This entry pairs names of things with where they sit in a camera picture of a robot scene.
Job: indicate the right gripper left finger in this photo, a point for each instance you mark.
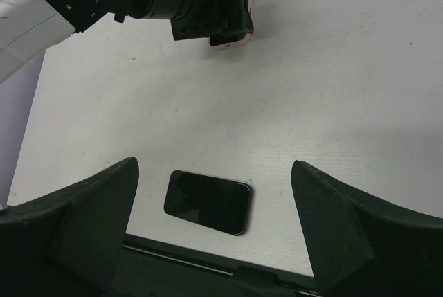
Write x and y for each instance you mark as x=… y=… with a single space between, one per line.
x=68 y=242

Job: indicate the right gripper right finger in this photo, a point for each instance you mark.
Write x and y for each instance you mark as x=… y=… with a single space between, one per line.
x=362 y=245

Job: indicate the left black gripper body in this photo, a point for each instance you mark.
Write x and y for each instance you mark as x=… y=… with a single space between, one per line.
x=199 y=21

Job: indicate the black phone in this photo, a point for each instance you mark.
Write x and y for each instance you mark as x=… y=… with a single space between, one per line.
x=220 y=204

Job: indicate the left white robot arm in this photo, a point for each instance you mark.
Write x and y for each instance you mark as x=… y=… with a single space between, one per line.
x=29 y=27

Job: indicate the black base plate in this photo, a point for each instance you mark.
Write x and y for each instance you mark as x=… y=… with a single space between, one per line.
x=151 y=268

